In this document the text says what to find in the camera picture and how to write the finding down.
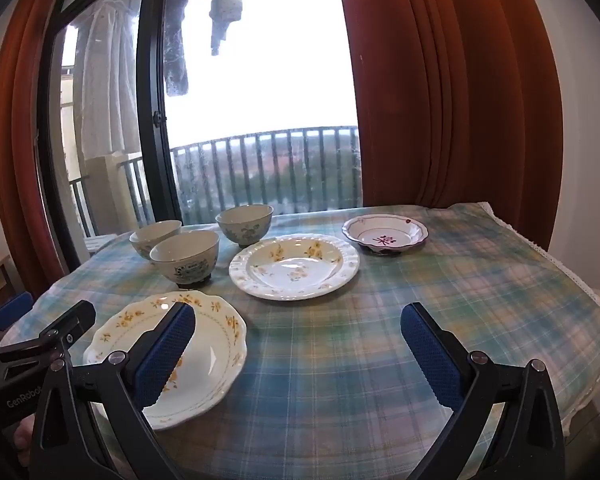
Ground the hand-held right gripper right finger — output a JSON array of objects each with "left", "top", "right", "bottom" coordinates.
[{"left": 400, "top": 302, "right": 566, "bottom": 480}]

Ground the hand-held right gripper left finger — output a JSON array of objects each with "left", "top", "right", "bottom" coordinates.
[{"left": 30, "top": 302, "right": 197, "bottom": 480}]

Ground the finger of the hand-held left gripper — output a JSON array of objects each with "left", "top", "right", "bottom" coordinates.
[
  {"left": 0, "top": 300, "right": 97, "bottom": 378},
  {"left": 0, "top": 291, "right": 34, "bottom": 348}
]

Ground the scalloped yellow floral plate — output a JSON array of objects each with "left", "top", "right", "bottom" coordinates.
[{"left": 82, "top": 290, "right": 248, "bottom": 431}]

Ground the cream bowl with blue flowers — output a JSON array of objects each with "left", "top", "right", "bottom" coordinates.
[
  {"left": 149, "top": 230, "right": 221, "bottom": 290},
  {"left": 129, "top": 220, "right": 182, "bottom": 262},
  {"left": 215, "top": 204, "right": 274, "bottom": 248}
]

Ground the white plate with red pattern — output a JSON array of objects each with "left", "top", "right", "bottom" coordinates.
[{"left": 341, "top": 214, "right": 429, "bottom": 255}]

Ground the ribbed white yellow floral plate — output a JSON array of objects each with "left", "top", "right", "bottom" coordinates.
[{"left": 228, "top": 233, "right": 361, "bottom": 302}]

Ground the person's left hand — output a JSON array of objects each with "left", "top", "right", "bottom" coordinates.
[{"left": 11, "top": 416, "right": 37, "bottom": 467}]

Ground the plaid tablecloth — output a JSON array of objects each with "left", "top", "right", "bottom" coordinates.
[{"left": 5, "top": 202, "right": 600, "bottom": 480}]

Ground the white balcony chair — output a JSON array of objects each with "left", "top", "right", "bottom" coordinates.
[{"left": 84, "top": 232, "right": 119, "bottom": 257}]

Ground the orange curtain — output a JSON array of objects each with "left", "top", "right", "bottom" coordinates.
[
  {"left": 332, "top": 0, "right": 565, "bottom": 252},
  {"left": 0, "top": 0, "right": 83, "bottom": 301}
]

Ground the balcony railing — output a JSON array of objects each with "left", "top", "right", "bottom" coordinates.
[{"left": 69, "top": 126, "right": 362, "bottom": 242}]

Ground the hanging dark cloth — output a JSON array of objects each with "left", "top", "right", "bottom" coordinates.
[{"left": 164, "top": 0, "right": 189, "bottom": 97}]

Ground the hanging grey white garment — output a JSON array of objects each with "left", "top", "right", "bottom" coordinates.
[{"left": 209, "top": 0, "right": 244, "bottom": 57}]

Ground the black window frame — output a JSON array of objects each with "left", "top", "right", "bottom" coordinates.
[{"left": 32, "top": 0, "right": 336, "bottom": 273}]

